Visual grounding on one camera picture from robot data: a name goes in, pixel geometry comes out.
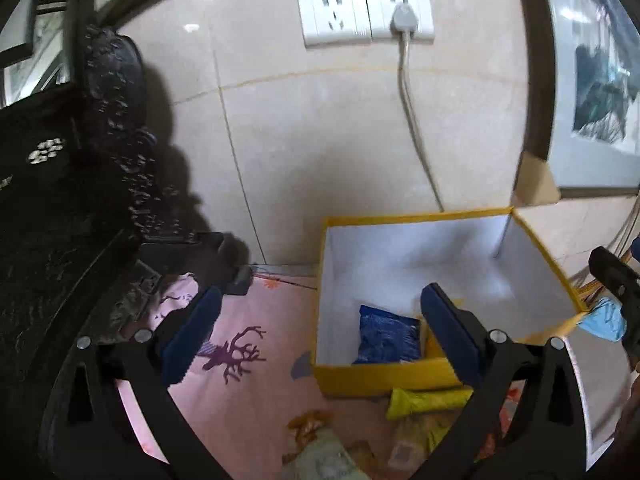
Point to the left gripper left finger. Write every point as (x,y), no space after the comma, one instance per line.
(111,415)

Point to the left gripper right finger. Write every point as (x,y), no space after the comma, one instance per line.
(525,418)

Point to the dark blue snack packet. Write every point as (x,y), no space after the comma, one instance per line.
(387,338)

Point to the light green snack packet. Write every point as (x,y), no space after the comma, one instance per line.
(316,452)

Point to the blue cloth on chair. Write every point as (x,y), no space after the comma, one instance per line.
(605,320)

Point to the yellow snack bar wrapper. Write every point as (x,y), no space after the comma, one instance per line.
(404,403)

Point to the green yellow snack packet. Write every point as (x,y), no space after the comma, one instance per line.
(416,436)

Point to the pink floral tablecloth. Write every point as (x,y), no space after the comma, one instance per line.
(253,375)

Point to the yellow cardboard box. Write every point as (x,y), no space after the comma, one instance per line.
(487,262)

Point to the dark carved wooden furniture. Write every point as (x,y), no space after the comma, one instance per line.
(87,233)

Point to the framed lotus painting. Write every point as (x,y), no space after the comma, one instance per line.
(582,129)

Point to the grey plug with cable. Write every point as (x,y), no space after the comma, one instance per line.
(404,24)

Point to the white double wall socket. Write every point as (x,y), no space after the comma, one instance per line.
(326,22)

